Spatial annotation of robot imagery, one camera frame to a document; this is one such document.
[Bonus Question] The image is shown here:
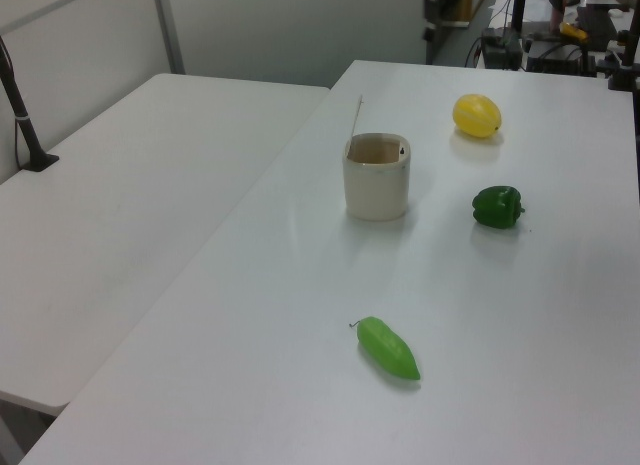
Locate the white side table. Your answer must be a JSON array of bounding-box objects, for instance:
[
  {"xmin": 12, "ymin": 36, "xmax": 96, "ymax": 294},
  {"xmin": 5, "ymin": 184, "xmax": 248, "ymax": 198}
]
[{"xmin": 0, "ymin": 73, "xmax": 332, "ymax": 417}]

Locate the black camera stand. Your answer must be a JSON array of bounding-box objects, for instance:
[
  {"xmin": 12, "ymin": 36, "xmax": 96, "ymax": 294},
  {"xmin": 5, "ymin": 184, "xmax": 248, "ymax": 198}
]
[{"xmin": 606, "ymin": 28, "xmax": 640, "ymax": 92}]

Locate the dark green toy bell pepper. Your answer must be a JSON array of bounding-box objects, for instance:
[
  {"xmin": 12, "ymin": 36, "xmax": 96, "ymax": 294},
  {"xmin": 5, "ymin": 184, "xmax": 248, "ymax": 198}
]
[{"xmin": 471, "ymin": 185, "xmax": 528, "ymax": 231}]

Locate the black pole with clamp base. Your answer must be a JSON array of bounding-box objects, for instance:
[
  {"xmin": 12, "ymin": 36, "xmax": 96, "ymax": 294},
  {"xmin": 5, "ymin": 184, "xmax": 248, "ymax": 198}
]
[{"xmin": 0, "ymin": 34, "xmax": 61, "ymax": 173}]

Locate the black tripod pole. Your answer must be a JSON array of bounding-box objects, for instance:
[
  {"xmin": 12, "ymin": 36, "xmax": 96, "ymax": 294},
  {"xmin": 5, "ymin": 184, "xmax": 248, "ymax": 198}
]
[{"xmin": 509, "ymin": 0, "xmax": 530, "ymax": 42}]

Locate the yellow striped toy melon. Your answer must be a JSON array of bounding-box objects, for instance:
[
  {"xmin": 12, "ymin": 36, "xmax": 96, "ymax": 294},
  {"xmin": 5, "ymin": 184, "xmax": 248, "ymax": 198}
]
[{"xmin": 452, "ymin": 92, "xmax": 503, "ymax": 140}]

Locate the yellow hand tool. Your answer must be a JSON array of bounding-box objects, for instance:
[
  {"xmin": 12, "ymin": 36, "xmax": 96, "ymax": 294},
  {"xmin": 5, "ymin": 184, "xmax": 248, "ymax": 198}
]
[{"xmin": 558, "ymin": 20, "xmax": 588, "ymax": 41}]

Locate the black electronics box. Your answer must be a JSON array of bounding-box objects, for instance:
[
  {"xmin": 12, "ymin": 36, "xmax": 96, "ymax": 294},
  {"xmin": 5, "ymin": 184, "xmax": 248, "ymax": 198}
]
[{"xmin": 480, "ymin": 26, "xmax": 525, "ymax": 72}]

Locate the grey partition post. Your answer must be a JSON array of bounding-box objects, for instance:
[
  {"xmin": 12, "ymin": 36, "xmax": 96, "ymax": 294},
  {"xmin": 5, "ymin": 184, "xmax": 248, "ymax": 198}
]
[{"xmin": 151, "ymin": 0, "xmax": 188, "ymax": 77}]

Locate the black computer case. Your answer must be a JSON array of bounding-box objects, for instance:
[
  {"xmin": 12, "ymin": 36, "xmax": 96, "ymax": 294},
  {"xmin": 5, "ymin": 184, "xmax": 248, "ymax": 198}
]
[{"xmin": 523, "ymin": 34, "xmax": 597, "ymax": 77}]

